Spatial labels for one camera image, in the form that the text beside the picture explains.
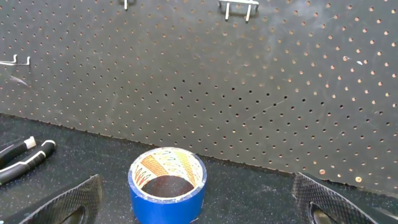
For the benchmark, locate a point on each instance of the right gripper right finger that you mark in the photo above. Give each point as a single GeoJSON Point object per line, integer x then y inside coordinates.
{"type": "Point", "coordinates": [323, 194]}

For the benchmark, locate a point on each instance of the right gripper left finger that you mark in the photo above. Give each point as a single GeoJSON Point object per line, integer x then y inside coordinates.
{"type": "Point", "coordinates": [77, 196]}

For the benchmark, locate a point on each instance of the black and white pliers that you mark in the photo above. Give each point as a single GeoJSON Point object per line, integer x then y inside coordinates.
{"type": "Point", "coordinates": [27, 161]}

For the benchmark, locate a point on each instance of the black pegboard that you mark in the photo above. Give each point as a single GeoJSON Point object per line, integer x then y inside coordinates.
{"type": "Point", "coordinates": [217, 77]}

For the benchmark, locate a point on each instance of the roll of blue tape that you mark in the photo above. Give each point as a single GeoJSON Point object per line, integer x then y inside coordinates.
{"type": "Point", "coordinates": [167, 211]}

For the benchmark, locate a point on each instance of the metal hook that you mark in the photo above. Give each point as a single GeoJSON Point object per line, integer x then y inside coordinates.
{"type": "Point", "coordinates": [14, 61]}
{"type": "Point", "coordinates": [238, 2]}
{"type": "Point", "coordinates": [125, 4]}

